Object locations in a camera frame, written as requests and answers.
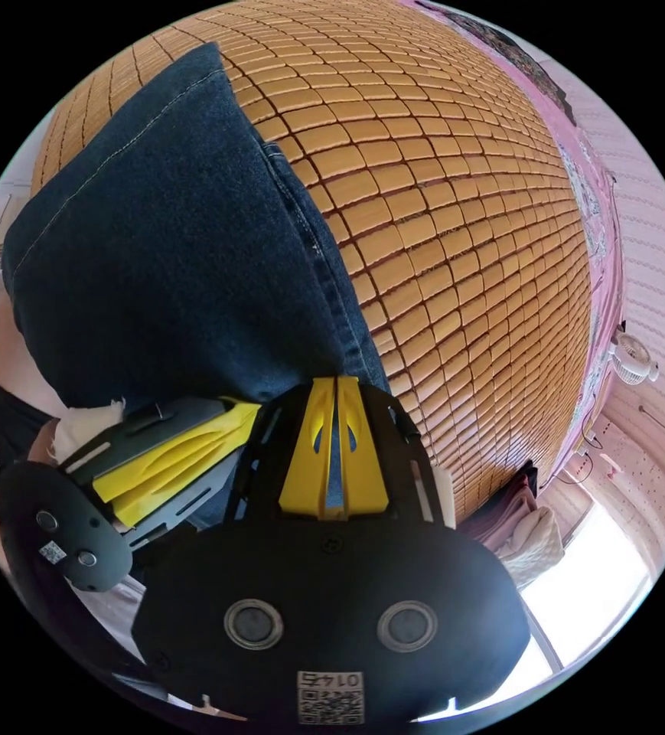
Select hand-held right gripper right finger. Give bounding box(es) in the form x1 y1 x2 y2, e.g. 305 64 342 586
336 376 390 514

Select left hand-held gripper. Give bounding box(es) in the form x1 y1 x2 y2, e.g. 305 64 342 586
0 396 262 593

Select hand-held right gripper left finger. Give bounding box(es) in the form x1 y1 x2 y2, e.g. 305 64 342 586
279 377 337 520

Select blue jeans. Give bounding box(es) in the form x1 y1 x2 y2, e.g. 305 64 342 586
0 43 393 416

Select person's left hand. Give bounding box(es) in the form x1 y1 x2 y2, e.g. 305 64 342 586
28 394 131 465

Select pile of clothes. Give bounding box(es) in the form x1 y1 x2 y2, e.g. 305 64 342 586
474 459 567 588

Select window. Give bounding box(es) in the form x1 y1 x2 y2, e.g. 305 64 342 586
412 498 657 726

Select bed with woven mat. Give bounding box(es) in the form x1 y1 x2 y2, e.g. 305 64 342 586
31 0 627 518

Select white fan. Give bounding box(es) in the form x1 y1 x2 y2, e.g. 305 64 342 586
608 332 661 387

